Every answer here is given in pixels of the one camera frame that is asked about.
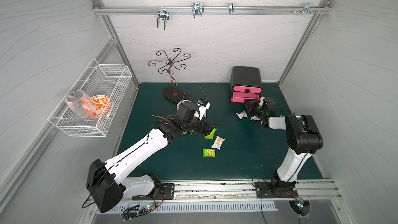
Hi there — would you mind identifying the white cookie packet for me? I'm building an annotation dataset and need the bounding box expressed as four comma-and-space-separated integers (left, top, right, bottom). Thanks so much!
211, 136, 225, 150
236, 111, 248, 120
250, 116, 260, 121

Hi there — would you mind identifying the pink drawer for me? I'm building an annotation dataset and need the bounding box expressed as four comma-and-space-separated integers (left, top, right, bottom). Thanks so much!
232, 86, 262, 94
231, 92, 260, 103

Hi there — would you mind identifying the pink top drawer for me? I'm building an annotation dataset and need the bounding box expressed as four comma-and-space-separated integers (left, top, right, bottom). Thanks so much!
232, 86, 262, 94

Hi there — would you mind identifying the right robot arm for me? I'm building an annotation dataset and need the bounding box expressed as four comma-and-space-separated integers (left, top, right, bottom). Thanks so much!
244, 99, 323, 189

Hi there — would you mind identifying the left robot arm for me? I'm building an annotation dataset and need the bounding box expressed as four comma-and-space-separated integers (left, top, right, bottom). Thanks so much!
86, 99, 216, 213

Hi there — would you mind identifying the black pink drawer cabinet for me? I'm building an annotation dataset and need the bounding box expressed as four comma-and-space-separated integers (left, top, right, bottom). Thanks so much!
230, 66, 262, 98

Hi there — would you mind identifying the green cookie packet centre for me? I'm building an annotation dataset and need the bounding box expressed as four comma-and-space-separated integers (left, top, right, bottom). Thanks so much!
204, 128, 217, 140

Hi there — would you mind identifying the green cookie packet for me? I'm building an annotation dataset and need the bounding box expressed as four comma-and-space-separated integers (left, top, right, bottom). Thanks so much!
202, 148, 216, 158
204, 128, 217, 140
182, 130, 194, 135

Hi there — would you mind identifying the white woven basket bowl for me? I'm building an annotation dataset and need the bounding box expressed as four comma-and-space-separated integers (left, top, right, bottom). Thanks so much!
177, 100, 191, 108

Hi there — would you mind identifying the green cookie packet left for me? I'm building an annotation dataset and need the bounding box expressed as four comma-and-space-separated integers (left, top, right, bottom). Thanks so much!
182, 130, 194, 135

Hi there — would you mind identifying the green cookie packet lower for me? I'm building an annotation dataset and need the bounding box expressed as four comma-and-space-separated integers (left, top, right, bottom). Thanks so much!
202, 148, 216, 158

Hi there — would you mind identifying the metal scroll jewelry stand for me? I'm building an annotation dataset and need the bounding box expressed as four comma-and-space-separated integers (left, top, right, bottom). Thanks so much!
148, 48, 191, 104

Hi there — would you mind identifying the white vent grille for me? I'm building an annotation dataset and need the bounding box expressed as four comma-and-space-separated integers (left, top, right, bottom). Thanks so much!
95, 201, 279, 215

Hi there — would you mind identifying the orange patterned bowl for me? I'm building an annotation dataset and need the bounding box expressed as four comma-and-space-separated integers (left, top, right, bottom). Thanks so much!
81, 95, 112, 119

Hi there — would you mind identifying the small metal hook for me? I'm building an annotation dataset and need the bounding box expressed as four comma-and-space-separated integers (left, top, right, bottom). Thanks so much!
229, 3, 235, 16

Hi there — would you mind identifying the clear glass cup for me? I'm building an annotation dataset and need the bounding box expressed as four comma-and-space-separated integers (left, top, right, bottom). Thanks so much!
64, 90, 96, 117

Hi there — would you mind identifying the metal hook clamp left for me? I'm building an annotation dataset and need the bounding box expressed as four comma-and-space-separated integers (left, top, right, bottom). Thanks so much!
157, 9, 170, 30

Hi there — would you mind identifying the metal hook clamp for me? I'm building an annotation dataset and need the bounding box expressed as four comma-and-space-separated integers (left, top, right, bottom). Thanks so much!
191, 3, 204, 18
157, 9, 170, 30

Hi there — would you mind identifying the metal hook clamp middle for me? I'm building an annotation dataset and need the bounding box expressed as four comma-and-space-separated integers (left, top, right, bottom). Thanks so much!
191, 3, 204, 18

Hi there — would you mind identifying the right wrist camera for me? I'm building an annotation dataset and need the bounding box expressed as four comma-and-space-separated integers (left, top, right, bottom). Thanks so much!
259, 96, 267, 107

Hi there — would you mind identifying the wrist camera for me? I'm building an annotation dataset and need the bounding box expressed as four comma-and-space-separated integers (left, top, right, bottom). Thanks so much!
197, 98, 211, 120
259, 96, 267, 107

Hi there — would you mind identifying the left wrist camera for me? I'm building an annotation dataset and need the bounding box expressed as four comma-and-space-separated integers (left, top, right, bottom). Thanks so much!
197, 98, 211, 120

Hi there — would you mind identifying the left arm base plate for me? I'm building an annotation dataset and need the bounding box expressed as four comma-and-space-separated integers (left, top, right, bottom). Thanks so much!
132, 183, 175, 201

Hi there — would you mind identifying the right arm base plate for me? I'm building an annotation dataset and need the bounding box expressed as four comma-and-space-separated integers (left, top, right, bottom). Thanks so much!
253, 181, 299, 199

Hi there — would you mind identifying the white wire wall basket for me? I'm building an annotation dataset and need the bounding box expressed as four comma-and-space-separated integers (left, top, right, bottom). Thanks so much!
48, 59, 132, 137

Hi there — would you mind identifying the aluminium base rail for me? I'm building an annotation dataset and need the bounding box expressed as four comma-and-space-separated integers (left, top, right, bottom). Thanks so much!
86, 178, 343, 204

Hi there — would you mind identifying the metal bracket right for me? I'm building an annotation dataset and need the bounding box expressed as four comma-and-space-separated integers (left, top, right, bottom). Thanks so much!
292, 3, 320, 16

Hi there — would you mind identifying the horizontal aluminium rail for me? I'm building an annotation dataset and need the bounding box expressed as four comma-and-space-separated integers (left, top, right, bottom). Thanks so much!
93, 5, 332, 16

